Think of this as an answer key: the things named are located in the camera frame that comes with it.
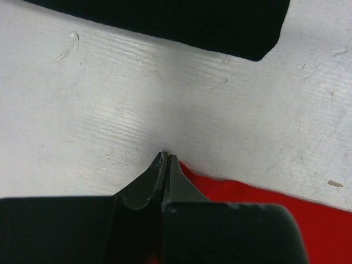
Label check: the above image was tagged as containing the folded black t shirt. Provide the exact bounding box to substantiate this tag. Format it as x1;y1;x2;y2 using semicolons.
31;0;290;62

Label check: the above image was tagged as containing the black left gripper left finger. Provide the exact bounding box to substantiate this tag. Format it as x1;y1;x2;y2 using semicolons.
1;152;168;263

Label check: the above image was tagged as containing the red t shirt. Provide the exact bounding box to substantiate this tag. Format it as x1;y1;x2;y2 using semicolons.
148;161;352;264

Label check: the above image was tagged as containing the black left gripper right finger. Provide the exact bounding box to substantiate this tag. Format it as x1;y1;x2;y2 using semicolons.
162;155;307;263

